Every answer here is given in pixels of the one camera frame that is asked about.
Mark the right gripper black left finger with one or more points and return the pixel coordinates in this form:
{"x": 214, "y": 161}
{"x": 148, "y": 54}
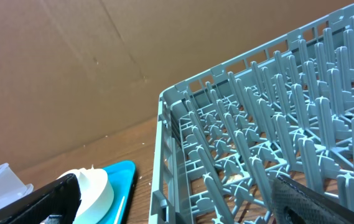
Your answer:
{"x": 57, "y": 202}

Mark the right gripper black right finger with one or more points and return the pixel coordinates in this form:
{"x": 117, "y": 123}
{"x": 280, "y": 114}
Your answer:
{"x": 293, "y": 203}

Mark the grey dishwasher rack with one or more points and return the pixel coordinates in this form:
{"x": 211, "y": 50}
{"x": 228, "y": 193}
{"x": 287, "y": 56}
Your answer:
{"x": 284, "y": 107}

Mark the teal plastic tray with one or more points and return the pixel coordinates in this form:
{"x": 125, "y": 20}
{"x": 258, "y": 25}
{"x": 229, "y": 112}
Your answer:
{"x": 122, "y": 177}

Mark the white paper cup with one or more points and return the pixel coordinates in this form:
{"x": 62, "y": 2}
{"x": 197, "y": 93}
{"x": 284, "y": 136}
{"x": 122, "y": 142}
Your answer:
{"x": 97, "y": 194}

